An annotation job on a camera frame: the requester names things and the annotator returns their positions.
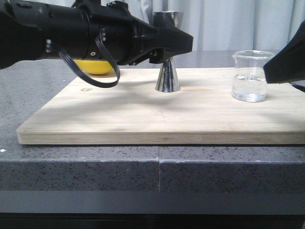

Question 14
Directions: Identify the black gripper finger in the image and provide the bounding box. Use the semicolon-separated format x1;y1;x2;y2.
264;22;305;83

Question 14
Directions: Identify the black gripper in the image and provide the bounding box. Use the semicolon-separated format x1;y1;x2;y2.
81;0;193;65

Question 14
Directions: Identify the silver steel jigger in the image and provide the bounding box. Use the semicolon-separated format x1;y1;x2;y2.
153;11;183;93

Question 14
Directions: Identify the clear glass beaker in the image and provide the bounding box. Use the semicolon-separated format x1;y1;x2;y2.
231;50;275;103

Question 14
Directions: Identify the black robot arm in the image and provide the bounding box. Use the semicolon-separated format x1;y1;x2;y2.
0;0;193;69

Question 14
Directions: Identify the wooden cutting board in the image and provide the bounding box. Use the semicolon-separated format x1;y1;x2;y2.
16;68;305;145

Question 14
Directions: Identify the yellow lemon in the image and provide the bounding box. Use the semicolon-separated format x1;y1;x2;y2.
75;60;113;75

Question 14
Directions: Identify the black board handle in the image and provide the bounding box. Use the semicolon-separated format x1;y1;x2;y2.
289;82;305;92

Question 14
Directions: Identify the black ribbon cable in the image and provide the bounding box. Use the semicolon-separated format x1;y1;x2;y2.
46;28;121;88

